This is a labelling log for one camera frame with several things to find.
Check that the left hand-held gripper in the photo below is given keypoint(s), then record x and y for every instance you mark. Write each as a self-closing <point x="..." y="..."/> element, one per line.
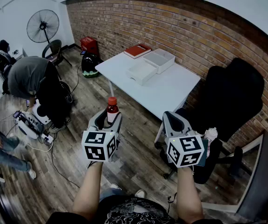
<point x="100" y="148"/>

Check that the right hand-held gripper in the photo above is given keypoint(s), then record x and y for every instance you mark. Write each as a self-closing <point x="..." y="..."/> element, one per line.
<point x="185" y="150"/>

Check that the small red-capped bottle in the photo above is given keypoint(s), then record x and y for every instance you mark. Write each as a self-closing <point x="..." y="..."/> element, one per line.
<point x="112" y="109"/>

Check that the white tray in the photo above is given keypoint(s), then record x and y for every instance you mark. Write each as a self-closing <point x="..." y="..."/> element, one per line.
<point x="148" y="69"/>

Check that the person's right forearm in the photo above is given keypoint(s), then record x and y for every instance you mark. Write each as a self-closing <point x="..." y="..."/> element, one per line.
<point x="188" y="195"/>

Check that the person's left forearm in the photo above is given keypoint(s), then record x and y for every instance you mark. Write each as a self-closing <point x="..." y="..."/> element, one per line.
<point x="89" y="190"/>

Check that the white table leg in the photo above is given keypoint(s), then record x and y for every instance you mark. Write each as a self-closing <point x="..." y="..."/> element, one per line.
<point x="111" y="88"/>
<point x="159" y="132"/>

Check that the pink plush toy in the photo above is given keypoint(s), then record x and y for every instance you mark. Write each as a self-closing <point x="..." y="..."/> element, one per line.
<point x="211" y="134"/>

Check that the dark green tablet case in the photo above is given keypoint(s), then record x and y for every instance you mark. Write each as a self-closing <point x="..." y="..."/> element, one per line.
<point x="205" y="153"/>

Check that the black helmet with green trim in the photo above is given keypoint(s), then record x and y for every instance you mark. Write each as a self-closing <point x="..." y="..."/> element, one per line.
<point x="90" y="64"/>

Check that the white power strip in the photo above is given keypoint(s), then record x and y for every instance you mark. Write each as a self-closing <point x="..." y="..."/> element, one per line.
<point x="47" y="139"/>

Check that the person's left white shoe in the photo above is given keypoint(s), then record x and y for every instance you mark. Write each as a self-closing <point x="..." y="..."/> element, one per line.
<point x="115" y="186"/>

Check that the person's white shoe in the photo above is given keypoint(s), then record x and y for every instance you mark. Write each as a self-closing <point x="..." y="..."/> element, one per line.
<point x="115" y="186"/>
<point x="140" y="193"/>

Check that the black office chair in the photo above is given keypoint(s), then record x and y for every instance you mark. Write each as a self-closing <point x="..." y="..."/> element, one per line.
<point x="232" y="94"/>

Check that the blue denim shorts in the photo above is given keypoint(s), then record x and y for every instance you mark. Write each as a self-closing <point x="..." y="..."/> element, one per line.
<point x="109" y="193"/>

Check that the small phone with lit screen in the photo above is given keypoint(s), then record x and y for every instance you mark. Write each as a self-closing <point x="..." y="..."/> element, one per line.
<point x="83" y="52"/>

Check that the white floor device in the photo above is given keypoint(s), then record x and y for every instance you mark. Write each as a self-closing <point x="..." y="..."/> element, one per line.
<point x="31" y="125"/>

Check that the person's right white shoe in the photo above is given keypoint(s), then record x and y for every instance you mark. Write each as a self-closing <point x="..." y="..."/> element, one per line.
<point x="140" y="193"/>

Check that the red hardcover book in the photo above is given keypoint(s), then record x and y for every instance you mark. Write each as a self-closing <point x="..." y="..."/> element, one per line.
<point x="137" y="50"/>

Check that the red plastic crate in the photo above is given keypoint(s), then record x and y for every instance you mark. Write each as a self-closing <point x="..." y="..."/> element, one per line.
<point x="88" y="44"/>

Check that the black plastic chair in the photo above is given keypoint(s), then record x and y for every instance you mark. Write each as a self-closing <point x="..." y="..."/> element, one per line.
<point x="54" y="50"/>

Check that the small lit screen device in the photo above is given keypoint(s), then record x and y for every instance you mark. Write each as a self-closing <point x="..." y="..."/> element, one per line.
<point x="16" y="114"/>

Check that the black patterned shirt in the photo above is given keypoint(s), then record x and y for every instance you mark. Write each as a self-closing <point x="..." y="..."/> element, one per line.
<point x="134" y="212"/>

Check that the dark desk with white frame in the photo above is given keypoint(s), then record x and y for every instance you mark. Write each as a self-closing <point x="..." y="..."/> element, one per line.
<point x="264" y="171"/>

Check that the black pedestal fan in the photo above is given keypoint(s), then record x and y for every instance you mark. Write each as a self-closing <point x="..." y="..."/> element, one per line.
<point x="43" y="25"/>

